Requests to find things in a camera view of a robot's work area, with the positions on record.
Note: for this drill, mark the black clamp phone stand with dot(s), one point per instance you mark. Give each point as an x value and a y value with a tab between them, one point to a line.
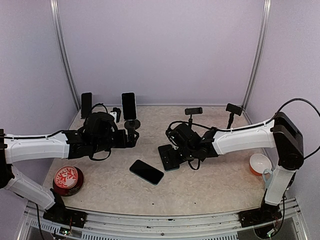
233	110

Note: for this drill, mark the black gooseneck phone stand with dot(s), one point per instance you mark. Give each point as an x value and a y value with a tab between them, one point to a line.
192	111

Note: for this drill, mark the teal phone lying diagonal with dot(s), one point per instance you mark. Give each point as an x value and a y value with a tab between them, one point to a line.
146	172

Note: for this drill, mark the right aluminium frame post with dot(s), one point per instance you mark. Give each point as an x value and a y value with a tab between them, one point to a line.
258	53

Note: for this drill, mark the orange white bowl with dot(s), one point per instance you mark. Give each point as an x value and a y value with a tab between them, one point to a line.
258	163

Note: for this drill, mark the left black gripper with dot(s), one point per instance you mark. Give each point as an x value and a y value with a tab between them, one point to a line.
131	141

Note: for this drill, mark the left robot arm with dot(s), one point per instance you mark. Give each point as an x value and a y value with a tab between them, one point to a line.
99	133

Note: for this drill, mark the left aluminium frame post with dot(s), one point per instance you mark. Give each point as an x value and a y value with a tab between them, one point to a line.
63	53

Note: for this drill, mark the aluminium front rail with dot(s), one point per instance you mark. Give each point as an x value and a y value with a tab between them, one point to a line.
214	226

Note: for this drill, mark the clear case phone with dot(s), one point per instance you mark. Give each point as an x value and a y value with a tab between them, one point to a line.
86	104

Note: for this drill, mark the light blue case phone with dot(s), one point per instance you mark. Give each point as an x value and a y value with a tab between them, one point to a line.
129	110

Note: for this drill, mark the light blue mug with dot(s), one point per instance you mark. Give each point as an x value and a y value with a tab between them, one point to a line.
267	176

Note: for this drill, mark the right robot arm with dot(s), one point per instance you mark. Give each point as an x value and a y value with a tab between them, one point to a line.
278	132

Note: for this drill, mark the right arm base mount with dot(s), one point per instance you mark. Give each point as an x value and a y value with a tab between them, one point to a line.
259	216

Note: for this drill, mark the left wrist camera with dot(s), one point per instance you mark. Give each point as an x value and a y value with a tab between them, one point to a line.
116	113

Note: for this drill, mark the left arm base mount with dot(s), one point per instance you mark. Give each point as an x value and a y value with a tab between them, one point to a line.
66	216

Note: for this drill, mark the aluminium frame post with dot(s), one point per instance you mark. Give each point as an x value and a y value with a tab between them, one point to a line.
63	53
258	53

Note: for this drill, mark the red patterned round tin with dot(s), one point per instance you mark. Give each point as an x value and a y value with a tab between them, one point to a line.
68	181

